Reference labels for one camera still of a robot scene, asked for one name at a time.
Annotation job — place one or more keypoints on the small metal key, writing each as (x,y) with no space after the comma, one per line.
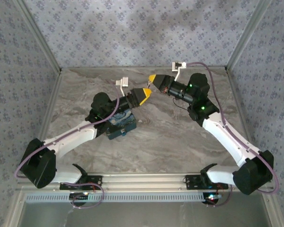
(148,84)

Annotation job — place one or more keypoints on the blue starry painting box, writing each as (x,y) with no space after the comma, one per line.
(123,120)

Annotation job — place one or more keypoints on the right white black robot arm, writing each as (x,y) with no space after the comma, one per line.
(223,139)

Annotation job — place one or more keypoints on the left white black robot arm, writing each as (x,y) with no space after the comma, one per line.
(68,139)

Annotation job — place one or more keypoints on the aluminium table side rail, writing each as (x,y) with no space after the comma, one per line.
(48,113)
(241,111)

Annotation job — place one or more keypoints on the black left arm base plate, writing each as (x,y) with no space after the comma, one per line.
(94,179)

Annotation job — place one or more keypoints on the aluminium frame post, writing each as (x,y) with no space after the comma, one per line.
(40,37)
(248,33)

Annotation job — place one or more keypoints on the aluminium mounting rail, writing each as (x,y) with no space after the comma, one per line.
(142,182)

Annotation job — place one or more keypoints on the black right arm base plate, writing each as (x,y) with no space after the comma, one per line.
(194,182)

